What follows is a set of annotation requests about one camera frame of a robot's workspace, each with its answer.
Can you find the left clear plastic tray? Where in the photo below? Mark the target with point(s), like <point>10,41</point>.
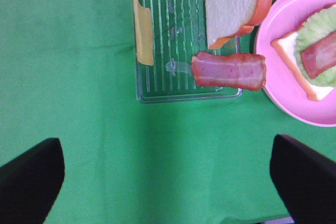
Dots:
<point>179,32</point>

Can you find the yellow cheese slice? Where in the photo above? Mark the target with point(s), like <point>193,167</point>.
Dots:
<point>143,34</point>

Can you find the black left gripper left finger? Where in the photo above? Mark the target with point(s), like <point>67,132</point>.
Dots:
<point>31,182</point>

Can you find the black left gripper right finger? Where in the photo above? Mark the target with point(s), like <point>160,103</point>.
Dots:
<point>304,180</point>

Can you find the bacon strip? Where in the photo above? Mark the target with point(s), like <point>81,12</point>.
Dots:
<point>320,56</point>
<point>239,70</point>

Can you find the pink round plate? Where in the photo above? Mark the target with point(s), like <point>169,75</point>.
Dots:
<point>281,86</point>

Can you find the bread slice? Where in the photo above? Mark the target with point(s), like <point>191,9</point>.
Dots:
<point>227,19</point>
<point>285,47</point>

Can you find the green lettuce leaf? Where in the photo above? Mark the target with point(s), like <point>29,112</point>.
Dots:
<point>315,28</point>

